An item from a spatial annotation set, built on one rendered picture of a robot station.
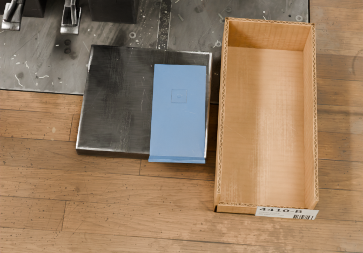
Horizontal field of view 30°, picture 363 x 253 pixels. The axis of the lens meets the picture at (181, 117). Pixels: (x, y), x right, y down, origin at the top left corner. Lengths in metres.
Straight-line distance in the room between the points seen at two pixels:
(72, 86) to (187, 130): 0.18
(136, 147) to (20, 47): 0.24
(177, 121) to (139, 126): 0.05
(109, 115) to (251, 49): 0.22
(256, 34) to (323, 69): 0.11
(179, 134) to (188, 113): 0.03
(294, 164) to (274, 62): 0.15
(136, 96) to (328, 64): 0.28
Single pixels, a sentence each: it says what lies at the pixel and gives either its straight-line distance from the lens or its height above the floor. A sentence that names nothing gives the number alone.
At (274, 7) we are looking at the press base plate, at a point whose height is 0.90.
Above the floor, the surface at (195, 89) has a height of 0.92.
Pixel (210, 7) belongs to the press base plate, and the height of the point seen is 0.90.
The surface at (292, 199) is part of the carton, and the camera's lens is 0.88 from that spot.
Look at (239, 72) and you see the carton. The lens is 0.95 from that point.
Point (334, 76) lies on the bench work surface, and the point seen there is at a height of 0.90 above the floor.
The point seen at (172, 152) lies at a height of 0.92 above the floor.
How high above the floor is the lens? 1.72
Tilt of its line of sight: 64 degrees down
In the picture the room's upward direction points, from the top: 2 degrees clockwise
